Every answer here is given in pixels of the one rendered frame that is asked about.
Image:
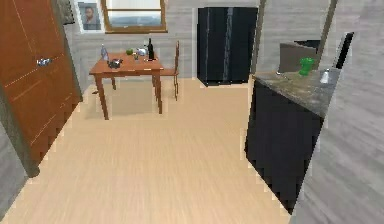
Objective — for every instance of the brown wooden table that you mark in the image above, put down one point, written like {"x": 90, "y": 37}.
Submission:
{"x": 128, "y": 70}

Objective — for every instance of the clear glass bottle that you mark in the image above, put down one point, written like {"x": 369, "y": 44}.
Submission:
{"x": 104, "y": 53}

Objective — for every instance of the black fridge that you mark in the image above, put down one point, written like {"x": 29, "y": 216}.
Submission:
{"x": 226, "y": 45}

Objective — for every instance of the small green cup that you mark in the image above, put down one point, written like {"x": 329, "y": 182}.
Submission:
{"x": 136, "y": 57}

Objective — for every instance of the green spray bottle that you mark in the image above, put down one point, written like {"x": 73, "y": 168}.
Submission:
{"x": 306, "y": 66}

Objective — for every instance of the wooden framed window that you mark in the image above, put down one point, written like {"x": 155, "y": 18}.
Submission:
{"x": 134, "y": 17}

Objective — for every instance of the white salt shaker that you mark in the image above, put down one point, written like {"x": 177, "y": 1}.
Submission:
{"x": 324, "y": 76}

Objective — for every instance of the brown wooden room door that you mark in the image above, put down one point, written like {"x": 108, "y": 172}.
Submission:
{"x": 36, "y": 76}

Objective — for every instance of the black pan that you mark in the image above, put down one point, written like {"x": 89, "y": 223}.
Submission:
{"x": 115, "y": 63}

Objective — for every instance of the black kitchen counter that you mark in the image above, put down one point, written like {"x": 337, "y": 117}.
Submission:
{"x": 286, "y": 133}

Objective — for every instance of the dark wine bottle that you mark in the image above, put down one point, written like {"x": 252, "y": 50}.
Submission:
{"x": 150, "y": 49}

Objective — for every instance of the brown wooden chair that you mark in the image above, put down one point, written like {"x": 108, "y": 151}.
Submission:
{"x": 174, "y": 70}

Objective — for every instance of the silver kettle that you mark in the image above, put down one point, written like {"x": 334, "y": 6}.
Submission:
{"x": 141, "y": 51}

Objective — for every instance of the framed portrait picture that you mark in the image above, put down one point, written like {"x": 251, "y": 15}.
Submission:
{"x": 89, "y": 16}

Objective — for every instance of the green apple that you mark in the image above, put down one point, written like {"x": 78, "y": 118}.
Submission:
{"x": 129, "y": 51}

